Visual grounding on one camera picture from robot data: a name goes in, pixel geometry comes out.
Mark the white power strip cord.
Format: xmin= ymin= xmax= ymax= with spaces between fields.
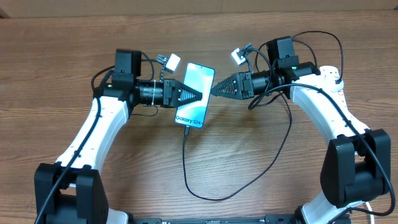
xmin=363 ymin=200 xmax=375 ymax=224

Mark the blue Samsung Galaxy smartphone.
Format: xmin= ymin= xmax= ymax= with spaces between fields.
xmin=175 ymin=62 xmax=215 ymax=128

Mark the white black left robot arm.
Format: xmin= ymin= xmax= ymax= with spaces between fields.
xmin=34 ymin=49 xmax=203 ymax=223

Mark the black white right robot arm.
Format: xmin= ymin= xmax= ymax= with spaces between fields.
xmin=211 ymin=36 xmax=394 ymax=223

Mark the black USB charging cable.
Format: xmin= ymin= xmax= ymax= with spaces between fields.
xmin=182 ymin=30 xmax=345 ymax=202

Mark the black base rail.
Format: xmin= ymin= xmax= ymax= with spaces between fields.
xmin=124 ymin=213 xmax=352 ymax=224

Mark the white power strip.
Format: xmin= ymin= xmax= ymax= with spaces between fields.
xmin=319 ymin=65 xmax=348 ymax=110

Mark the white charger adapter plug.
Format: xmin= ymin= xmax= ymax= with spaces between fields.
xmin=329 ymin=78 xmax=344 ymax=93

